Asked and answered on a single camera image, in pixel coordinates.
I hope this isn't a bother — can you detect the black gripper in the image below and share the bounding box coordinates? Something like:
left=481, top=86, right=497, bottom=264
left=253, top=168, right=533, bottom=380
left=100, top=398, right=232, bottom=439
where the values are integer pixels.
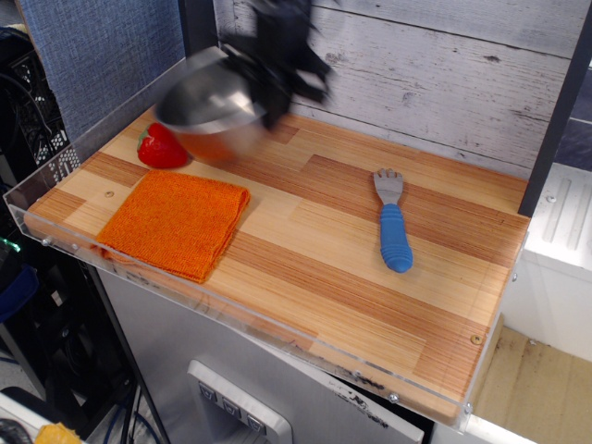
left=222, top=1, right=331, bottom=130

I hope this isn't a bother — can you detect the metal bowl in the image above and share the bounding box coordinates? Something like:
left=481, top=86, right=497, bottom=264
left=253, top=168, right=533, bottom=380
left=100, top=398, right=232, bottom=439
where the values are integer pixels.
left=154, top=46, right=267, bottom=164

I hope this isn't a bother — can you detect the orange red cloth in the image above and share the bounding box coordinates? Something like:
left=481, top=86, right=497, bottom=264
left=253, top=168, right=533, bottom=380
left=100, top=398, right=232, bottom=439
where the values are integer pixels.
left=96, top=170, right=251, bottom=283

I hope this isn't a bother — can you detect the yellow cloth piece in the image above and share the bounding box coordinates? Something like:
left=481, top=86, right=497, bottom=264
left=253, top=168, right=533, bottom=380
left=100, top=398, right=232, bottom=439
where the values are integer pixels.
left=33, top=423, right=82, bottom=444

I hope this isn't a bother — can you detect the red toy strawberry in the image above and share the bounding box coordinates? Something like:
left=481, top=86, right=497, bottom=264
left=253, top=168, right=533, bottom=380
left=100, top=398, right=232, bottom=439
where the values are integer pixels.
left=137, top=122, right=189, bottom=168

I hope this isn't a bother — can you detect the clear acrylic table guard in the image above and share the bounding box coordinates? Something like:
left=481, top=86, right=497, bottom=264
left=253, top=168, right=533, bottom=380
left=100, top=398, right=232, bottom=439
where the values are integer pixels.
left=6, top=142, right=525, bottom=422

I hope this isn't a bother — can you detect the black plastic crate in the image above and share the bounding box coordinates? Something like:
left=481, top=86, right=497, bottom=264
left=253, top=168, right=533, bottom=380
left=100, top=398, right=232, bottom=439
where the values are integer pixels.
left=4, top=51, right=68, bottom=166

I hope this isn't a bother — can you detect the stainless toy fridge cabinet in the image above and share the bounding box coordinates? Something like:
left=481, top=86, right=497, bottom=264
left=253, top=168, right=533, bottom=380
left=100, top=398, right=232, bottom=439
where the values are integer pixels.
left=95, top=270, right=433, bottom=443

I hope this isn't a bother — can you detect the grey dispenser button panel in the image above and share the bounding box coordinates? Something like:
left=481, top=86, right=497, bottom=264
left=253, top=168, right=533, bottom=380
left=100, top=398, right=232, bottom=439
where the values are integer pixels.
left=187, top=360, right=292, bottom=443

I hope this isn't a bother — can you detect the white ridged side unit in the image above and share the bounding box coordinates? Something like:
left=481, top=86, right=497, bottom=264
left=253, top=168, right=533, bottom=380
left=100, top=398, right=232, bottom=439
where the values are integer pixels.
left=500, top=164, right=591, bottom=361

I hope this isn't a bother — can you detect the dark grey left post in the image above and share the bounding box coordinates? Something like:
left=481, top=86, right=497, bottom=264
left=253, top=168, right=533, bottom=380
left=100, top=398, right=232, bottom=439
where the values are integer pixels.
left=178, top=0, right=218, bottom=58

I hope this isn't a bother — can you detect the dark grey post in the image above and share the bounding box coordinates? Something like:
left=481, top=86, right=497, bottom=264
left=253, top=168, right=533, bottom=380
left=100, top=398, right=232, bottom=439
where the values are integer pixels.
left=518, top=2, right=591, bottom=217
left=178, top=0, right=218, bottom=58

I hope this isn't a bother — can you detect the blue handled metal fork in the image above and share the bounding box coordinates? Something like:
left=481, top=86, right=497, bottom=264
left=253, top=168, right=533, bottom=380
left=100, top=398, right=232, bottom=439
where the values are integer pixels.
left=373, top=168, right=413, bottom=274

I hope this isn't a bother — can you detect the dark grey right post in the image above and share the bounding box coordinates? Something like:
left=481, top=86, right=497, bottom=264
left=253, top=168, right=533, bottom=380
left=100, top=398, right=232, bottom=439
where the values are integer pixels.
left=518, top=2, right=591, bottom=217

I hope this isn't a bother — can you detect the black braided cable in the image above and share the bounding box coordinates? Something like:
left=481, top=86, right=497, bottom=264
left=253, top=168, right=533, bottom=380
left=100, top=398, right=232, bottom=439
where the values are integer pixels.
left=0, top=415, right=34, bottom=444

